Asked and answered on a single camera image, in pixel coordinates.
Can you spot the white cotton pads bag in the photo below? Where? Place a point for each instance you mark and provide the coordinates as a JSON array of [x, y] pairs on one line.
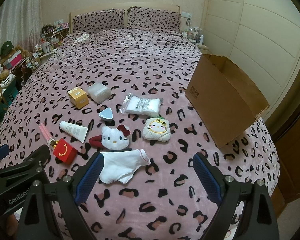
[[133, 104]]

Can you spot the pink hair clip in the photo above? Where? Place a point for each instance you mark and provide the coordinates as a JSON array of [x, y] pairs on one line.
[[48, 137]]

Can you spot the white cloth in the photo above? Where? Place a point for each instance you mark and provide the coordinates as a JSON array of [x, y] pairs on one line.
[[121, 166]]

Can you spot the cluttered left nightstand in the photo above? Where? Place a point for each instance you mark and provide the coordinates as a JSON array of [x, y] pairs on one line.
[[51, 38]]

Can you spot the white item on bed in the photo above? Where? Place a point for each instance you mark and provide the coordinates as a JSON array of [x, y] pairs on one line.
[[82, 38]]

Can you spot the pineapple kitty plush pouch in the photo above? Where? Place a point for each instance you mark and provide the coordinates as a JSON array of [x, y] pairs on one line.
[[157, 129]]

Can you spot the white cream tube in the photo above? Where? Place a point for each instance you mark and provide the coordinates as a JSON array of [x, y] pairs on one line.
[[76, 131]]

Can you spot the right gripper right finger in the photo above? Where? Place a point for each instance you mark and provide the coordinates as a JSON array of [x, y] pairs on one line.
[[210, 177]]

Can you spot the pink and white box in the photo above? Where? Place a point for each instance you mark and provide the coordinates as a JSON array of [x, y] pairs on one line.
[[13, 61]]

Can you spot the right nightstand with bottles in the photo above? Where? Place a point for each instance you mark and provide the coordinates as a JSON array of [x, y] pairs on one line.
[[196, 37]]

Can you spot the Hello Kitty plush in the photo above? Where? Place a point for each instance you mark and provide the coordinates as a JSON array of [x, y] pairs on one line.
[[114, 139]]

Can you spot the green cap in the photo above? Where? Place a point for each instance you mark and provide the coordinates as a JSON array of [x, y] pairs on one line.
[[6, 49]]

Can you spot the leopard print pink blanket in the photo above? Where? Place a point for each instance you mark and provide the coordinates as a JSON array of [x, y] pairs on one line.
[[164, 200]]

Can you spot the clear plastic pack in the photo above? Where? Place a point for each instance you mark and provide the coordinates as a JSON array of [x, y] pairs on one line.
[[99, 92]]

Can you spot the white curtain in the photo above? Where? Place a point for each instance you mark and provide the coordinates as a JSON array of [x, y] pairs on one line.
[[21, 23]]

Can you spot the leopard pillow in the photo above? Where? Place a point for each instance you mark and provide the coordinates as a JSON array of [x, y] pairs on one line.
[[142, 17], [97, 21]]

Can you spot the red smile box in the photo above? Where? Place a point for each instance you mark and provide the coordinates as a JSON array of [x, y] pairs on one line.
[[64, 151]]

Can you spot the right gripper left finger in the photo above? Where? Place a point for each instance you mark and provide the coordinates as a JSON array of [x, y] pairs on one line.
[[86, 176]]

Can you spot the right leopard pillow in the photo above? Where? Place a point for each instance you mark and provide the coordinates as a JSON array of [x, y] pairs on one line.
[[142, 17]]

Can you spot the left leopard pillow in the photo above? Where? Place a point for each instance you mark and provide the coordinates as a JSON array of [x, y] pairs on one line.
[[97, 21]]

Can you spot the blue triangular sponge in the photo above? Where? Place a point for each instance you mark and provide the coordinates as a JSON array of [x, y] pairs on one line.
[[106, 114]]

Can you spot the white wardrobe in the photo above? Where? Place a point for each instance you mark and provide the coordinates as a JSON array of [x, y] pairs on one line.
[[262, 37]]

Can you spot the yellow cardboard box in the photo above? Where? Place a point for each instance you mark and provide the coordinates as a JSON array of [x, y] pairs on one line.
[[78, 97]]

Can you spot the brown cardboard box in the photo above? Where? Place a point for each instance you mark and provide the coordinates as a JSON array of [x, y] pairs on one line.
[[225, 98]]

